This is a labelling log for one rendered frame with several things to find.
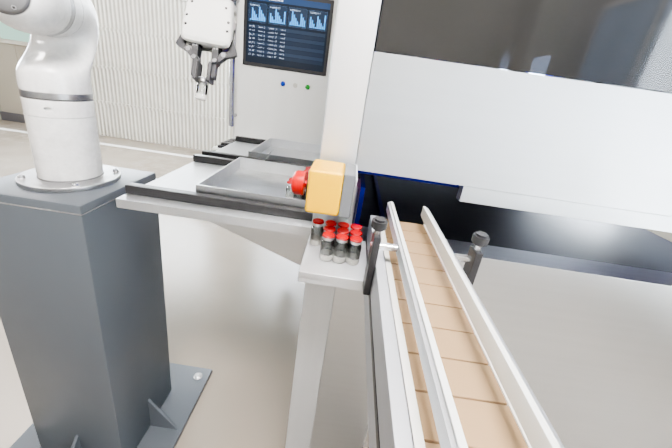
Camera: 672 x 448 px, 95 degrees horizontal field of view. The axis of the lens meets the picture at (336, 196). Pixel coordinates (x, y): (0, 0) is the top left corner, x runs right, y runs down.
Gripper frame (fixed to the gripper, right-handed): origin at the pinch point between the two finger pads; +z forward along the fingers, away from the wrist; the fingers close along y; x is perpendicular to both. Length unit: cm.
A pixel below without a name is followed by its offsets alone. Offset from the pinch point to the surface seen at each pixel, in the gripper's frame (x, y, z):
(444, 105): 20.6, -44.9, 3.7
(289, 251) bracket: -3.5, -23.3, 36.9
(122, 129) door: -393, 231, -8
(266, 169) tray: -22.2, -13.1, 18.3
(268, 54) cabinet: -80, 0, -35
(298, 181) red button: 20.4, -23.2, 19.6
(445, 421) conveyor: 52, -35, 33
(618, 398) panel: 11, -101, 57
